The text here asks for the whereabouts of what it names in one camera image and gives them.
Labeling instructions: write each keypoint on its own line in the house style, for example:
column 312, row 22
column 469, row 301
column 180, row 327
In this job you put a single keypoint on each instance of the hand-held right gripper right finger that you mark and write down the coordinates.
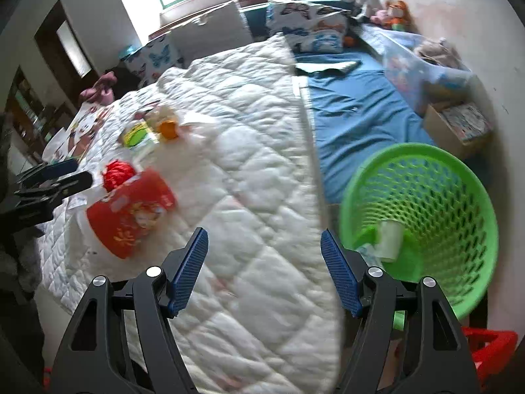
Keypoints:
column 342, row 275

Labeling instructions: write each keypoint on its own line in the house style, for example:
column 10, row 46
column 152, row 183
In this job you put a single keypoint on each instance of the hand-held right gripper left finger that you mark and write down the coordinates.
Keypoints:
column 188, row 271

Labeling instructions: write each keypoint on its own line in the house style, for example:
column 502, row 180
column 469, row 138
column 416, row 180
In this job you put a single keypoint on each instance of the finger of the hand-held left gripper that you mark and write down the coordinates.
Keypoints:
column 71, row 184
column 61, row 167

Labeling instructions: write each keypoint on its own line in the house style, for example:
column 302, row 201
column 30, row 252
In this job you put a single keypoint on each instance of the red snack packet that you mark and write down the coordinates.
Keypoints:
column 131, row 213

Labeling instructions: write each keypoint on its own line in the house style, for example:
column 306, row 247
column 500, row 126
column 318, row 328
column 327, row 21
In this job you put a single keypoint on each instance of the green plastic basket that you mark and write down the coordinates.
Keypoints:
column 451, row 197

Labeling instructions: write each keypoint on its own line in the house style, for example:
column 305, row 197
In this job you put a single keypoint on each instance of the pale crumpled wrapper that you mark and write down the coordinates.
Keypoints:
column 369, row 252

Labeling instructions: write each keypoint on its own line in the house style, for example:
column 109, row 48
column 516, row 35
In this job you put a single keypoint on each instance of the printed cartoon cloth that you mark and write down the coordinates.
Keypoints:
column 78, row 131

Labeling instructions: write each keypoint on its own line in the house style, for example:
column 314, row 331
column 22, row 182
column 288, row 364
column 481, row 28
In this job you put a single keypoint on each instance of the red crumpled wrapper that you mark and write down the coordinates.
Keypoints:
column 117, row 174

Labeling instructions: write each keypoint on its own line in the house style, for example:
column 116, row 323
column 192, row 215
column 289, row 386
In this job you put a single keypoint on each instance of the white paper cup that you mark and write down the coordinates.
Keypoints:
column 389, row 238

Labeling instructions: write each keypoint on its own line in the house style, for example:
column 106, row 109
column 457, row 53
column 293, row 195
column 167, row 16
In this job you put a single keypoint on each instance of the wooden shelf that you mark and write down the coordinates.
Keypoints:
column 24, row 102

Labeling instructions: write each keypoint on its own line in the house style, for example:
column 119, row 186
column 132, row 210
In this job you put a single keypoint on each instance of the green yellow packet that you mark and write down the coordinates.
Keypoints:
column 137, row 135

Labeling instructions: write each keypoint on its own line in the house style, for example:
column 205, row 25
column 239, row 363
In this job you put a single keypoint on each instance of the pink plush toy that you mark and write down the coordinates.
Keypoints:
column 100, row 90

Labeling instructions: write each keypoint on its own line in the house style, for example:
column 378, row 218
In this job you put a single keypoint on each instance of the orange peel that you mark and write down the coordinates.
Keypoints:
column 168, row 129

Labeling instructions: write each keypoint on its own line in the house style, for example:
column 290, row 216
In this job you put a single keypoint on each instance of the white quilted blanket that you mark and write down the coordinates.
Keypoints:
column 246, row 172

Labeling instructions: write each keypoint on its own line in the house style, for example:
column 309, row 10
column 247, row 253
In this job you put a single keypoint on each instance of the dark doorway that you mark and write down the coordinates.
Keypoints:
column 69, row 45

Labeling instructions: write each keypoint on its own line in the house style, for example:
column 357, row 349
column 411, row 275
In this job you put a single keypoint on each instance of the white tissue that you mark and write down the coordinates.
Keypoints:
column 197, row 122

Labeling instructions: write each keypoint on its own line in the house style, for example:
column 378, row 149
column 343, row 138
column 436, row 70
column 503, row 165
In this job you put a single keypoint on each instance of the small butterfly print pillow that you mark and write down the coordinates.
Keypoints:
column 154, row 57

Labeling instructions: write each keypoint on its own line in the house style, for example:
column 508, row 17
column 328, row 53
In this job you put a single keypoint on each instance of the white patterned mattress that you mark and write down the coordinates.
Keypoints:
column 311, row 131

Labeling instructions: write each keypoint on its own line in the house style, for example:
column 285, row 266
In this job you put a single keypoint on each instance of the blue bedsheet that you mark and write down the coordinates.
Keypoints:
column 352, row 111

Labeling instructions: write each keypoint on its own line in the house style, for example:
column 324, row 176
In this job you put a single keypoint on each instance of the red plastic stool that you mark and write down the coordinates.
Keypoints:
column 492, row 349

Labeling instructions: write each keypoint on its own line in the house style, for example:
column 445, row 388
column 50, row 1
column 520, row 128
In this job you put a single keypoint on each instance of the cardboard box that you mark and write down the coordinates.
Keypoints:
column 451, row 143

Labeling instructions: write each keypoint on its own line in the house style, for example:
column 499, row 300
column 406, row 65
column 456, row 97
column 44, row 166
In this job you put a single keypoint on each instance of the illustrated book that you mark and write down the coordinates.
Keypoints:
column 465, row 121

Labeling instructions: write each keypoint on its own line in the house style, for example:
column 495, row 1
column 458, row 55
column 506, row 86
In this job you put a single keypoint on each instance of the white pillow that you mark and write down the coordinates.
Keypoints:
column 213, row 33

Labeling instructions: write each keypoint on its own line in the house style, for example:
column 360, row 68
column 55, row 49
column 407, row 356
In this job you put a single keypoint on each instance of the folded white teal cloth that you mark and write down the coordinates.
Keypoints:
column 328, row 67

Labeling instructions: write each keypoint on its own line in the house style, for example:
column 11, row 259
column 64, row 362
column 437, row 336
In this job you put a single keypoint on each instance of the clear storage bin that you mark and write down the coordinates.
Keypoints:
column 410, row 74

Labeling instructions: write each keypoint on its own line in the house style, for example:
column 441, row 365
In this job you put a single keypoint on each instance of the beige cloth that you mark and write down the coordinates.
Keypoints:
column 439, row 51

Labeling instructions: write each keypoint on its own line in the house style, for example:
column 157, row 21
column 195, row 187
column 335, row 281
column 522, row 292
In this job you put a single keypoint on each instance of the patterned pale blue cloth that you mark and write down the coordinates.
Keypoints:
column 375, row 33

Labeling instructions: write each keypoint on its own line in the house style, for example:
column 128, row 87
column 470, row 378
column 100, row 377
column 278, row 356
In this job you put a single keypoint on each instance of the large butterfly print pillow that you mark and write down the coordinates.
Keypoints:
column 311, row 20

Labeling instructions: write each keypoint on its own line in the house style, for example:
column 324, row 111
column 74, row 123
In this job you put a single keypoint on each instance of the small pink plush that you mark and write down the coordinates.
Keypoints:
column 379, row 16

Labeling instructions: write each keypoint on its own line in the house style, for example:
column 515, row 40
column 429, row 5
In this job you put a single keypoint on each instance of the orange plush toy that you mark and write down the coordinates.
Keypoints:
column 398, row 14

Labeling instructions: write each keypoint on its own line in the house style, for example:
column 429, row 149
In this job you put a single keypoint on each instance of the black white cow plush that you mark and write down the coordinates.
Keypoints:
column 369, row 0

